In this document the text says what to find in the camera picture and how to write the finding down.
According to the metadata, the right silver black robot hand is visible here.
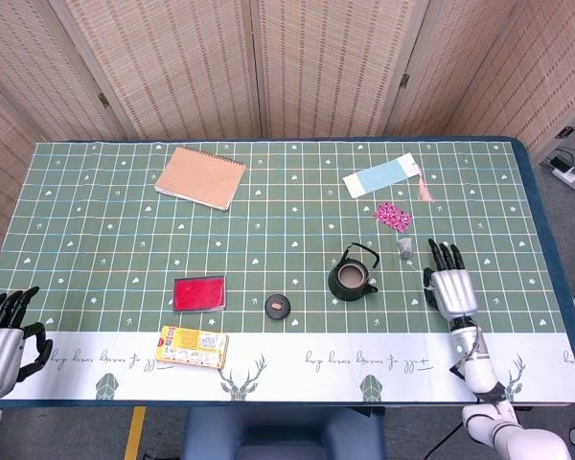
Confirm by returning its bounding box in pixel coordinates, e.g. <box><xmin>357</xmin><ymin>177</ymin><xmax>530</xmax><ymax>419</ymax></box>
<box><xmin>422</xmin><ymin>238</ymin><xmax>479</xmax><ymax>321</ymax></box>

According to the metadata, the grey pyramid tea bag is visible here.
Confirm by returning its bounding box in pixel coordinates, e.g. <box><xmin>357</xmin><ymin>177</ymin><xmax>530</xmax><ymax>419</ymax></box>
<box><xmin>395</xmin><ymin>236</ymin><xmax>435</xmax><ymax>292</ymax></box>

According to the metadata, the blue robot base seat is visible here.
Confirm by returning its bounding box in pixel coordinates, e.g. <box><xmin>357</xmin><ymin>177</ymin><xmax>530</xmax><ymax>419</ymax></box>
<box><xmin>180</xmin><ymin>406</ymin><xmax>388</xmax><ymax>460</ymax></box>

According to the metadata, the black cast iron teapot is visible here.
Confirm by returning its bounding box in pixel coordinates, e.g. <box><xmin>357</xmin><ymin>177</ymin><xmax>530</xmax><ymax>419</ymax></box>
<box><xmin>328</xmin><ymin>241</ymin><xmax>380</xmax><ymax>303</ymax></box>

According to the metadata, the black teapot lid wooden knob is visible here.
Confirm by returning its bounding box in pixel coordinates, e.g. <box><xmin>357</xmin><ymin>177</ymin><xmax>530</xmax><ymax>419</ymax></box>
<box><xmin>264</xmin><ymin>293</ymin><xmax>290</xmax><ymax>320</ymax></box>

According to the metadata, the blue white tasselled bookmark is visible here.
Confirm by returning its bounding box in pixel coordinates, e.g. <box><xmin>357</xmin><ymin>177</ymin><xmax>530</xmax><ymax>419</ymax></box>
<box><xmin>342</xmin><ymin>152</ymin><xmax>435</xmax><ymax>203</ymax></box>

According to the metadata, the green checked tablecloth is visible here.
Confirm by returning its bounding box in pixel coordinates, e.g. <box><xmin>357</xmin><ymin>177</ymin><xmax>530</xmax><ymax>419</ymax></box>
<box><xmin>0</xmin><ymin>140</ymin><xmax>575</xmax><ymax>403</ymax></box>

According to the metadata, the yellow printed cardboard box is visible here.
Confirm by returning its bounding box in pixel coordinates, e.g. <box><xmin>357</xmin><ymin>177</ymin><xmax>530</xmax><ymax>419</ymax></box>
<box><xmin>153</xmin><ymin>325</ymin><xmax>230</xmax><ymax>370</ymax></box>

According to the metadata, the red ink pad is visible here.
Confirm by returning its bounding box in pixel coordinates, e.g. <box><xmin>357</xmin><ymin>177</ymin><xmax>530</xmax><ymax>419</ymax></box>
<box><xmin>172</xmin><ymin>273</ymin><xmax>228</xmax><ymax>313</ymax></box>

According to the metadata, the kraft spiral notebook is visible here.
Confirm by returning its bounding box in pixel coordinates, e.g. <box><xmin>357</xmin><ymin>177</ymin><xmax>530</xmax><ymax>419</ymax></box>
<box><xmin>153</xmin><ymin>146</ymin><xmax>248</xmax><ymax>212</ymax></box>

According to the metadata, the woven folding screen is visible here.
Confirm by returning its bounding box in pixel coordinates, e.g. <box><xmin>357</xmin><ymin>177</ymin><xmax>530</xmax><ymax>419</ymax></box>
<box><xmin>0</xmin><ymin>0</ymin><xmax>575</xmax><ymax>258</ymax></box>

